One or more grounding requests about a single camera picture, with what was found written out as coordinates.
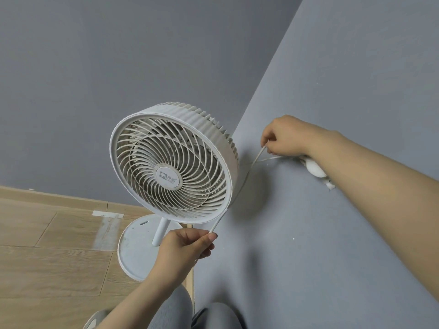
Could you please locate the white tape strip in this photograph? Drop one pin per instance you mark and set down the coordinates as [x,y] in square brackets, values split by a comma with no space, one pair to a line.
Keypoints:
[107,214]

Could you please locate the person's right forearm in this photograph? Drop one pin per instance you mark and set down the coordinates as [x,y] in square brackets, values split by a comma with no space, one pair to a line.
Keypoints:
[377,202]

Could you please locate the person's left hand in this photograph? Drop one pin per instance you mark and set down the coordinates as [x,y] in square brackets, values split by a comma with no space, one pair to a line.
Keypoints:
[178,251]

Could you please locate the person's right fingers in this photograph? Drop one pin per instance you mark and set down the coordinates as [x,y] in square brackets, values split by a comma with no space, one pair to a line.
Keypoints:
[268,140]

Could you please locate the person's left forearm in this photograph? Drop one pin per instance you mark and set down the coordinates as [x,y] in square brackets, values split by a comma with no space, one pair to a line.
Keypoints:
[144,303]

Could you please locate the grey trousers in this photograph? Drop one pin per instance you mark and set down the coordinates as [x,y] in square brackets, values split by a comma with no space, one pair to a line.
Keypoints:
[205,315]

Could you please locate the grey shoe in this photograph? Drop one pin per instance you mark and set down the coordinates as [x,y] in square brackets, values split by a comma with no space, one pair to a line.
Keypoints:
[96,320]

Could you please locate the white standing fan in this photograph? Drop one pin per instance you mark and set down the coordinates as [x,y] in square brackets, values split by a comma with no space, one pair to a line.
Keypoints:
[168,177]

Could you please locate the person's right hand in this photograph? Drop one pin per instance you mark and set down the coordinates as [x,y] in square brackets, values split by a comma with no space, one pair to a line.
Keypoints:
[291,135]

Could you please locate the white wall plug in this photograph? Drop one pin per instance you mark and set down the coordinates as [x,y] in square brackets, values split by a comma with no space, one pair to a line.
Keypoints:
[315,169]

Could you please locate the person's left thumb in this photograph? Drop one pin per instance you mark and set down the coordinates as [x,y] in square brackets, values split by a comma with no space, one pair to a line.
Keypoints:
[204,240]

